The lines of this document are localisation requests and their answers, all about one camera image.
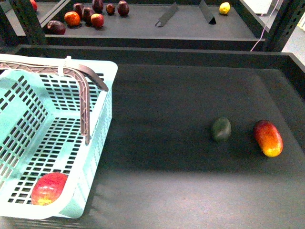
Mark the white zip tie right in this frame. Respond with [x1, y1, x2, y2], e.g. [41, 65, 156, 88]
[58, 56, 71, 77]

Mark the pink cable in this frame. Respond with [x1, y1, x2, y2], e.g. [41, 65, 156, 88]
[249, 0, 283, 52]

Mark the black perforated shelf post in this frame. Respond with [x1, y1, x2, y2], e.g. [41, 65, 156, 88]
[9, 0, 47, 45]

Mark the orange red fruit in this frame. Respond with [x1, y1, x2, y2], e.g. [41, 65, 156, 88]
[64, 11, 81, 27]

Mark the dark maroon fruit right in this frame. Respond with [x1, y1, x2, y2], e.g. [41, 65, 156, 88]
[117, 0, 130, 17]

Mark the red apple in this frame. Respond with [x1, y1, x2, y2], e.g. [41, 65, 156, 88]
[31, 172, 68, 206]
[91, 13, 104, 28]

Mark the light blue plastic basket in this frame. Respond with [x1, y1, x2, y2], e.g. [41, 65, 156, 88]
[0, 54, 118, 219]

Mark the black shelf divider left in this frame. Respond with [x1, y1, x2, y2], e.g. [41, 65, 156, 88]
[155, 2, 178, 27]

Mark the red yellow mango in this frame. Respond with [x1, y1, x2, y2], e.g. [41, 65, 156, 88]
[253, 120, 284, 157]

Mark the black shelf divider right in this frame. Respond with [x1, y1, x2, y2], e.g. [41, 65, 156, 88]
[199, 0, 216, 25]

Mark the dark maroon fruit back left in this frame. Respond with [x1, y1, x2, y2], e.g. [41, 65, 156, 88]
[73, 3, 84, 18]

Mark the yellow lemon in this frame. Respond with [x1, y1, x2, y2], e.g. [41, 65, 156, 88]
[219, 2, 231, 15]

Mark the small dark red fruit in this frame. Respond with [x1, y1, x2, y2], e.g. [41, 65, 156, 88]
[106, 3, 115, 16]

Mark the black shelf divider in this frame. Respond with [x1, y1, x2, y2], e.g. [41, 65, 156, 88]
[155, 2, 178, 27]
[199, 0, 216, 25]

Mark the dark maroon fruit centre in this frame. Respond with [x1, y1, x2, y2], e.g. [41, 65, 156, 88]
[82, 7, 95, 25]

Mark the mauve basket handle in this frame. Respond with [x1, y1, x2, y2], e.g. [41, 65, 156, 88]
[0, 60, 109, 145]

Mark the dark red fruit front left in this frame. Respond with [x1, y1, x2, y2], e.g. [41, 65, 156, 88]
[47, 20, 66, 35]

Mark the red apple on shelf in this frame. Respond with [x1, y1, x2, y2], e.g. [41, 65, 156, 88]
[91, 13, 104, 28]

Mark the red apple left shelf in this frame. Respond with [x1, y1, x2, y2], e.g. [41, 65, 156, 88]
[30, 0, 38, 12]

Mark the dark maroon fruit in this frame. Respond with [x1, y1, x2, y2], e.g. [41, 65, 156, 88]
[73, 3, 84, 18]
[82, 7, 95, 25]
[117, 0, 130, 17]
[91, 0, 103, 13]

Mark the dark green avocado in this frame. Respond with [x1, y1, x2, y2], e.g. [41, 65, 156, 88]
[211, 117, 232, 142]

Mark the dark maroon fruit back top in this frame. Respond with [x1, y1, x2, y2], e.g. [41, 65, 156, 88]
[91, 0, 103, 13]

